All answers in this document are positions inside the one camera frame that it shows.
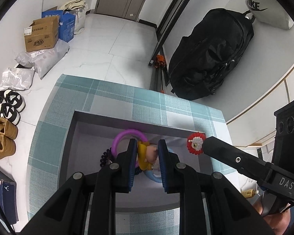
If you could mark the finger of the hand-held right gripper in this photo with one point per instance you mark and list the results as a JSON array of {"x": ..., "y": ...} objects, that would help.
[{"x": 225, "y": 151}]

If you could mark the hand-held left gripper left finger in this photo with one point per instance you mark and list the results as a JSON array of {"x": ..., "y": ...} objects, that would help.
[{"x": 131, "y": 169}]

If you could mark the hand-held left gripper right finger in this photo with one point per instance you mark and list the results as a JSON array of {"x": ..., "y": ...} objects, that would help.
[{"x": 162, "y": 169}]

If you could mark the red santa figure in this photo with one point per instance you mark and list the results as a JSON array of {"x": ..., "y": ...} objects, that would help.
[{"x": 195, "y": 143}]

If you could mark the grey cardboard box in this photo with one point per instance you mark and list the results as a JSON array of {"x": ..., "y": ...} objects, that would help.
[{"x": 95, "y": 132}]

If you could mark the person's right hand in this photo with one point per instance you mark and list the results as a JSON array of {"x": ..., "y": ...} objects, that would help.
[{"x": 280, "y": 222}]

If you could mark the small beige bottle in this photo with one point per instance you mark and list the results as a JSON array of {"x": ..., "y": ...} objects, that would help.
[{"x": 248, "y": 193}]

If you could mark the white cabinet with gold trim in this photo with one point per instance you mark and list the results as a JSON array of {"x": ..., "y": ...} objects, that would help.
[{"x": 267, "y": 98}]

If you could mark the teal checked tablecloth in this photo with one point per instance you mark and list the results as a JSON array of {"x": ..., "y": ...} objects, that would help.
[{"x": 107, "y": 93}]

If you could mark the black backpack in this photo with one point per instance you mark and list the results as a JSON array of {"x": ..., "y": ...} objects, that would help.
[{"x": 210, "y": 53}]

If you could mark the orange tripod clamp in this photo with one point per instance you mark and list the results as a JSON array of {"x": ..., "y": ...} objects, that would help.
[{"x": 160, "y": 60}]

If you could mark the brown suede boot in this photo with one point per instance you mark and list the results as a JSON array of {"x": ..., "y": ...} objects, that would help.
[
  {"x": 5, "y": 128},
  {"x": 2, "y": 146}
]

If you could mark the dark blue shoe box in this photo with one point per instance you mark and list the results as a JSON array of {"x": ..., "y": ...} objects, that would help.
[{"x": 2, "y": 195}]

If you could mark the black and white sneaker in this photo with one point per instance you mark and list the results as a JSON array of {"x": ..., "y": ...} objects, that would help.
[
  {"x": 8, "y": 112},
  {"x": 14, "y": 99}
]

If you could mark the grey plastic parcel bag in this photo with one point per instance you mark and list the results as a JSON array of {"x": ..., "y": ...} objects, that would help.
[{"x": 50, "y": 58}]

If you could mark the black tripod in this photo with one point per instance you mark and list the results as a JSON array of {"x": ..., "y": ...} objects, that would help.
[{"x": 169, "y": 24}]

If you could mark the silver parcel bag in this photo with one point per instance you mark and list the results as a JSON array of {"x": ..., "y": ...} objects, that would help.
[{"x": 17, "y": 78}]

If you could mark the white tote bag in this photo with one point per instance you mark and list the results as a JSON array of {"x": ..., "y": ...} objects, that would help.
[{"x": 267, "y": 2}]

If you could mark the clear plastic parcel bag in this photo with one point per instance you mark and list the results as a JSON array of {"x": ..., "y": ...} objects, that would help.
[{"x": 24, "y": 58}]

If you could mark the blue cardboard carton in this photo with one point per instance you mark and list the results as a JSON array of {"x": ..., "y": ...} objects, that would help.
[{"x": 67, "y": 25}]

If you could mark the brown cardboard carton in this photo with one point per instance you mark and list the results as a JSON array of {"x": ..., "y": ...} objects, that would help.
[{"x": 40, "y": 39}]

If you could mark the cream tote bag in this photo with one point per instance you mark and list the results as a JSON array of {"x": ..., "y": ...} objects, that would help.
[{"x": 76, "y": 7}]

